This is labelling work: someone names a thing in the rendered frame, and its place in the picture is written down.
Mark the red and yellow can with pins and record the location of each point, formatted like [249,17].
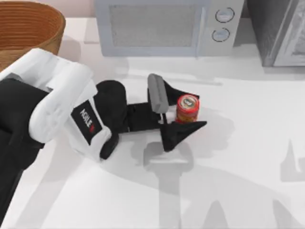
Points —
[187,109]

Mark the pale grey rounded box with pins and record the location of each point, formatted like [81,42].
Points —
[157,93]

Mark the pale microwave oven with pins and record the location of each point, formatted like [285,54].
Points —
[166,26]

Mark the microwave oven door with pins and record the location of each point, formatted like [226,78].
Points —
[152,26]

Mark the microwave knob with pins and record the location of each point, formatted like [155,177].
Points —
[225,14]
[221,34]

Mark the grey cabinet door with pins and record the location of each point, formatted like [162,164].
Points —
[291,35]

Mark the brown woven basket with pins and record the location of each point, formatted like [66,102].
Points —
[26,28]

